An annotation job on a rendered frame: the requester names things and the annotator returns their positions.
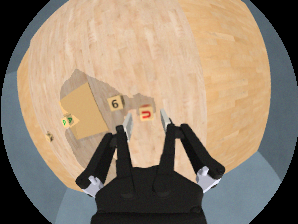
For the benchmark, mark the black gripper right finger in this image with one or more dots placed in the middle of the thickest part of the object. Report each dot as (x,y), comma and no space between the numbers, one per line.
(208,170)

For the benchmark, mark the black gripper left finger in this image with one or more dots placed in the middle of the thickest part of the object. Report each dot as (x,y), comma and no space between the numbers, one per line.
(92,179)

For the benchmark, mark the tan flat mat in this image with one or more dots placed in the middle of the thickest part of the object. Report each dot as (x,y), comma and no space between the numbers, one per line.
(85,112)

